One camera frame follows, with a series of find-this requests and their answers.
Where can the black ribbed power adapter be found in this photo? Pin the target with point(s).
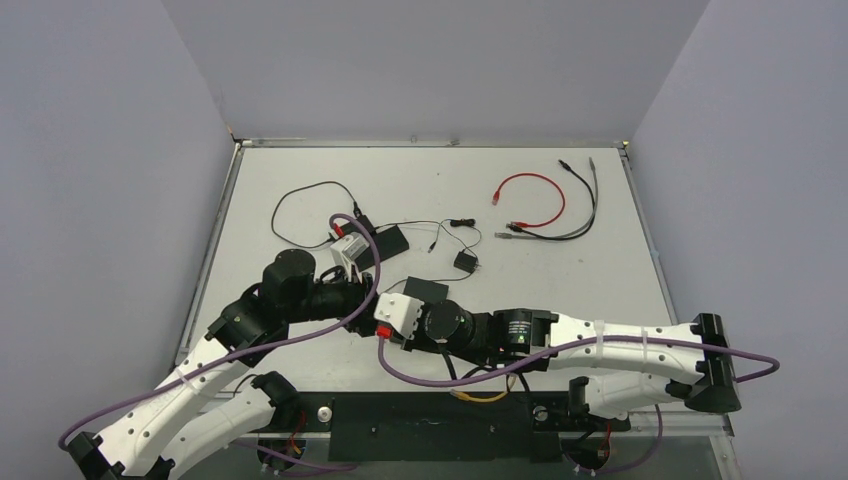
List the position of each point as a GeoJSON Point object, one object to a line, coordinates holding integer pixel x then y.
{"type": "Point", "coordinates": [390, 242]}

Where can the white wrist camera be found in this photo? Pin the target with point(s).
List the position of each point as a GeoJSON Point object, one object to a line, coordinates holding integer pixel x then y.
{"type": "Point", "coordinates": [396, 313]}
{"type": "Point", "coordinates": [347, 249]}

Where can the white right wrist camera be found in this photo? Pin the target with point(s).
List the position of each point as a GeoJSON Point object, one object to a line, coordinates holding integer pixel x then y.
{"type": "Point", "coordinates": [396, 313]}

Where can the aluminium frame rail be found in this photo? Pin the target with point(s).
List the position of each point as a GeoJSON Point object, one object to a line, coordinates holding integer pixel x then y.
{"type": "Point", "coordinates": [645, 423]}

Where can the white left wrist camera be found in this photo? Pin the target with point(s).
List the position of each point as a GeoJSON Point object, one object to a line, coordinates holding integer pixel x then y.
{"type": "Point", "coordinates": [347, 249]}

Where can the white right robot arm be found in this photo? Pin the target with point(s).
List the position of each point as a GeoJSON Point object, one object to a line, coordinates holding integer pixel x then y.
{"type": "Point", "coordinates": [641, 365]}

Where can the black network switch box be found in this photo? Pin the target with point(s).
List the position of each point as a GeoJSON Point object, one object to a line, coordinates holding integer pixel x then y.
{"type": "Point", "coordinates": [426, 291]}

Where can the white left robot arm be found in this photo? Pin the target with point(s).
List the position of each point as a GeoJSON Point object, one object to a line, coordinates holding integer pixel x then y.
{"type": "Point", "coordinates": [164, 433]}

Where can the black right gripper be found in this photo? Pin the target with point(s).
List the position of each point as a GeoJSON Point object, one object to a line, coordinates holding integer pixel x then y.
{"type": "Point", "coordinates": [421, 339]}

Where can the small black wall plug adapter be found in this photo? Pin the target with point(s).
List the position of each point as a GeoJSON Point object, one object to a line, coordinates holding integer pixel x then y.
{"type": "Point", "coordinates": [466, 261]}

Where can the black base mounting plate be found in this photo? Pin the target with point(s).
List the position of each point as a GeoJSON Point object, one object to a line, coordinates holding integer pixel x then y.
{"type": "Point", "coordinates": [428, 426]}

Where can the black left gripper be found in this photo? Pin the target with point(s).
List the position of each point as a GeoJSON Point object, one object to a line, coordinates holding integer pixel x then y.
{"type": "Point", "coordinates": [365, 323]}

